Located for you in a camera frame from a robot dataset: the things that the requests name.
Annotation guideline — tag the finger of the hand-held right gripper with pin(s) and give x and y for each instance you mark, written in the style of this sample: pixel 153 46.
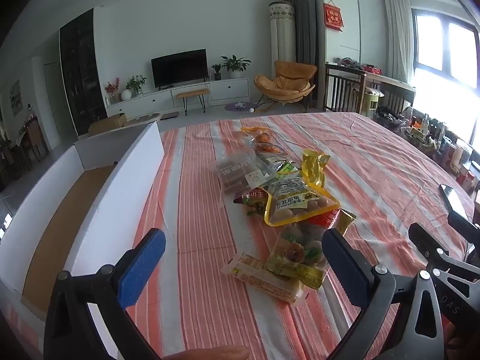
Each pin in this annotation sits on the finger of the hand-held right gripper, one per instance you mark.
pixel 463 223
pixel 425 238

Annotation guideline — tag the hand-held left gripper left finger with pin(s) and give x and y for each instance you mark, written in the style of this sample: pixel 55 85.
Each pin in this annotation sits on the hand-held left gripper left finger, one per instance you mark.
pixel 142 266

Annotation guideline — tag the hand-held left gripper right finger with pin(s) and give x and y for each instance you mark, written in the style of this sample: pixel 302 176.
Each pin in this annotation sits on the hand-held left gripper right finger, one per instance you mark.
pixel 345 270

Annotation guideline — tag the gold wrapper snack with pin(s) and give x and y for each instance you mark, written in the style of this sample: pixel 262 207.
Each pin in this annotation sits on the gold wrapper snack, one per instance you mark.
pixel 347 221

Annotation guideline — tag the clear packet green pastries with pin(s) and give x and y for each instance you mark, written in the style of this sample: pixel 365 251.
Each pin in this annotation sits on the clear packet green pastries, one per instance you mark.
pixel 296 255

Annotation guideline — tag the white cardboard box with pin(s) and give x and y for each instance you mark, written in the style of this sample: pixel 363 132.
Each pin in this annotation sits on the white cardboard box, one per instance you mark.
pixel 123 180

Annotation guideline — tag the yellow-edged clear peanut packet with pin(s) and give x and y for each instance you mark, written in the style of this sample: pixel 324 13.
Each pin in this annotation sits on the yellow-edged clear peanut packet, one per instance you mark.
pixel 296 195

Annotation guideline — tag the pale yellow biscuit bar packet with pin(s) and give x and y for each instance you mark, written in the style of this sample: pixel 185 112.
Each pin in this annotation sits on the pale yellow biscuit bar packet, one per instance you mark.
pixel 255 275

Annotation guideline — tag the yellow foil snack packet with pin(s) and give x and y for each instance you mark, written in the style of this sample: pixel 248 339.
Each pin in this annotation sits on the yellow foil snack packet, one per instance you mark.
pixel 313 167

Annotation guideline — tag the red and yellow snack packet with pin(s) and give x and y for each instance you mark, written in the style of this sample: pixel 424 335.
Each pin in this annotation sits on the red and yellow snack packet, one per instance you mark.
pixel 253 198

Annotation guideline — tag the green white label packet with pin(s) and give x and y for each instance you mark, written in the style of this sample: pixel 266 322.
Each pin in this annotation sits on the green white label packet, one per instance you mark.
pixel 285 167

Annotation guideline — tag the orange-top brown snack packet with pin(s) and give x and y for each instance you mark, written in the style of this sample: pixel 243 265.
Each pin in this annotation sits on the orange-top brown snack packet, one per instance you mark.
pixel 234 172

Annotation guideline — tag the long orange clear snack packet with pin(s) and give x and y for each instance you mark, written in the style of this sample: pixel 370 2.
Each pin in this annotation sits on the long orange clear snack packet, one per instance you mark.
pixel 262 140

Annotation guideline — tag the person's left hand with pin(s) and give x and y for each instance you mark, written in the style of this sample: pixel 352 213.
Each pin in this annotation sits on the person's left hand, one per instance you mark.
pixel 213 353

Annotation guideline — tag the black smartphone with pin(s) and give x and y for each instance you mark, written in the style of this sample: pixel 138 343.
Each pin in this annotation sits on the black smartphone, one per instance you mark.
pixel 453 200

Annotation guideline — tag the row of bottles and jars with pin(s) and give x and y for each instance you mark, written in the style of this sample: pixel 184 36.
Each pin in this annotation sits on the row of bottles and jars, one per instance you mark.
pixel 431 138

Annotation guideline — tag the orange striped tablecloth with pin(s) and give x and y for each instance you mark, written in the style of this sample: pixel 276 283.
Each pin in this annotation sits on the orange striped tablecloth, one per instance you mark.
pixel 375 157

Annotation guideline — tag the light green bin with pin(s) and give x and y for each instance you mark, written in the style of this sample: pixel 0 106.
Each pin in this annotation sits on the light green bin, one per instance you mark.
pixel 373 103

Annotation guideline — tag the brown cardboard box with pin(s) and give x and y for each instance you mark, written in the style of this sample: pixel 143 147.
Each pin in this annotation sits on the brown cardboard box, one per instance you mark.
pixel 112 122

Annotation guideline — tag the wooden dining chair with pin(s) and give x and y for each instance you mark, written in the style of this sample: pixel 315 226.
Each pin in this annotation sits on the wooden dining chair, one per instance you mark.
pixel 35 138

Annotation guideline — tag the wooden slatted table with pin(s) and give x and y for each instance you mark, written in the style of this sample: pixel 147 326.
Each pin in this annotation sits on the wooden slatted table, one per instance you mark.
pixel 360 82

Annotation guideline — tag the window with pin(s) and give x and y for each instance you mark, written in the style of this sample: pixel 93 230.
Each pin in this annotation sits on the window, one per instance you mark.
pixel 442 52

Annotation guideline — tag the white round vase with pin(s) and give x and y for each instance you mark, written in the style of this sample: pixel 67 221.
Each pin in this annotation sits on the white round vase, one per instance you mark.
pixel 125 94

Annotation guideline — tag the red flowers in vase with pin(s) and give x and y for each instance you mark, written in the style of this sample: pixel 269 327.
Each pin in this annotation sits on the red flowers in vase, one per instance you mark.
pixel 111 89

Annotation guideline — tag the wooden bench stool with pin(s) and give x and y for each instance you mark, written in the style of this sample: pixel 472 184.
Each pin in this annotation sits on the wooden bench stool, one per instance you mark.
pixel 192 92

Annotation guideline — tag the purple floor mat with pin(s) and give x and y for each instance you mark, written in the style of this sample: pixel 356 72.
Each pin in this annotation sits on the purple floor mat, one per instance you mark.
pixel 229 108

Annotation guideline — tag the green plant in vase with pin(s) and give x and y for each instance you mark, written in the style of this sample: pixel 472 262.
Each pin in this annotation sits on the green plant in vase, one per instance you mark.
pixel 135 82

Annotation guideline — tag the white teapot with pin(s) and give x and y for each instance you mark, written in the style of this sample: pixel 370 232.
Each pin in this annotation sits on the white teapot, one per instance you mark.
pixel 240 105

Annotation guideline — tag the white television cabinet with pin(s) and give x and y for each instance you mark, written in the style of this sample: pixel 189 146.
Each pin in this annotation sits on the white television cabinet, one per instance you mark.
pixel 228 90

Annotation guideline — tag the white curtain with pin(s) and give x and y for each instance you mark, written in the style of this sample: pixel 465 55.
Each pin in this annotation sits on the white curtain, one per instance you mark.
pixel 399 37

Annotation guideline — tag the orange lounge chair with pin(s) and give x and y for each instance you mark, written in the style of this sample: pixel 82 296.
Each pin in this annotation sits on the orange lounge chair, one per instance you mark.
pixel 288 78

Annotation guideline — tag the dark bookcase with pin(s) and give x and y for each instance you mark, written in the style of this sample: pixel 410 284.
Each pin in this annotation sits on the dark bookcase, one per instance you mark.
pixel 80 75

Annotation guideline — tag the black television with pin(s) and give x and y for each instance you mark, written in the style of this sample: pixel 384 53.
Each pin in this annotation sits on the black television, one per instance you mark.
pixel 179 67

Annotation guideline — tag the small potted plant dark pot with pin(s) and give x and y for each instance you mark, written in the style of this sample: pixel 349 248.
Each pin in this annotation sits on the small potted plant dark pot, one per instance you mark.
pixel 217 76

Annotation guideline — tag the large potted plant white pot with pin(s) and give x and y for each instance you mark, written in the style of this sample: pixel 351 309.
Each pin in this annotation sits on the large potted plant white pot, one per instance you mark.
pixel 235 65

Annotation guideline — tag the standing air conditioner white cover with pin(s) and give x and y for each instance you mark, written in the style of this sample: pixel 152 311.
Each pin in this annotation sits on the standing air conditioner white cover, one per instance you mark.
pixel 282 37

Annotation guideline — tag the grey curtain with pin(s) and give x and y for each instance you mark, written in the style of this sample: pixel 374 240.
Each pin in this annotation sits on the grey curtain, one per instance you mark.
pixel 307 26

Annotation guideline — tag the framed wall picture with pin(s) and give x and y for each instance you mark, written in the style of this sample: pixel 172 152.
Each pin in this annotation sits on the framed wall picture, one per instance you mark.
pixel 15 97

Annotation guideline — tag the red wall calendar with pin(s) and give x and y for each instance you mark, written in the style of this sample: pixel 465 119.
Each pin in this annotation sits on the red wall calendar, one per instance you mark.
pixel 333 15

